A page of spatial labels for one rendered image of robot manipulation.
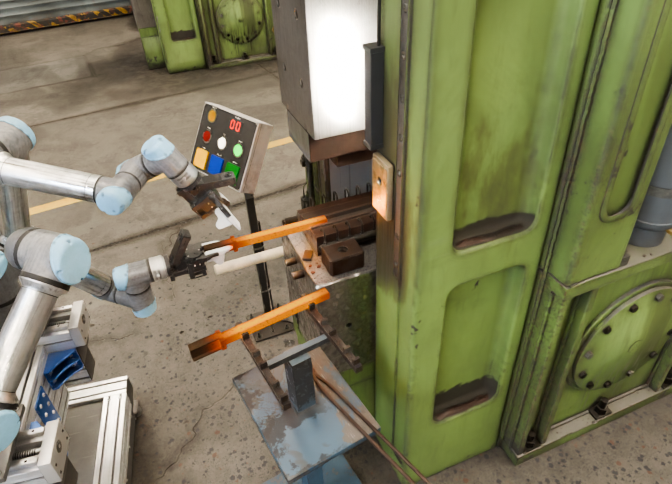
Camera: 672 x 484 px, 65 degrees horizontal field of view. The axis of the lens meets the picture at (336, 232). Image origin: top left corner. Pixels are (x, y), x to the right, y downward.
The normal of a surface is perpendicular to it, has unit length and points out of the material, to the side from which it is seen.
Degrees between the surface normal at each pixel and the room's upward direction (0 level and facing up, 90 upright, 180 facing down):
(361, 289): 90
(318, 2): 90
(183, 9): 90
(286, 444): 0
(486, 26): 89
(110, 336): 0
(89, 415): 0
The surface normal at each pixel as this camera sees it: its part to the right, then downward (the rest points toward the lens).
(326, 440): -0.04, -0.80
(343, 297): 0.38, 0.54
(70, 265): 0.96, 0.07
